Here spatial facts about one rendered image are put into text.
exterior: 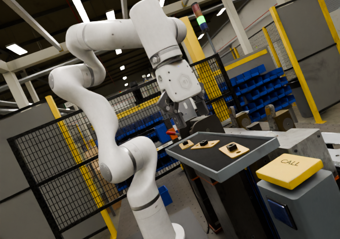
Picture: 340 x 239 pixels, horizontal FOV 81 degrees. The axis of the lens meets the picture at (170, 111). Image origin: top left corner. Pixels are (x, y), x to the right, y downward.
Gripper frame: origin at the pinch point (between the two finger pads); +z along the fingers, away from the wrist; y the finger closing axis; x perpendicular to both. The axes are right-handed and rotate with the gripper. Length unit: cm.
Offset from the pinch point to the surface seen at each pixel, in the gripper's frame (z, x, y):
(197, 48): -43, 89, 121
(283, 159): 8.2, -23.9, -8.4
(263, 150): 8.5, -18.9, -4.5
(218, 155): 8.2, -9.7, -6.3
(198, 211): 54, 51, 21
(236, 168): 8.6, -16.6, -10.4
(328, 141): 24.2, -15.9, 31.9
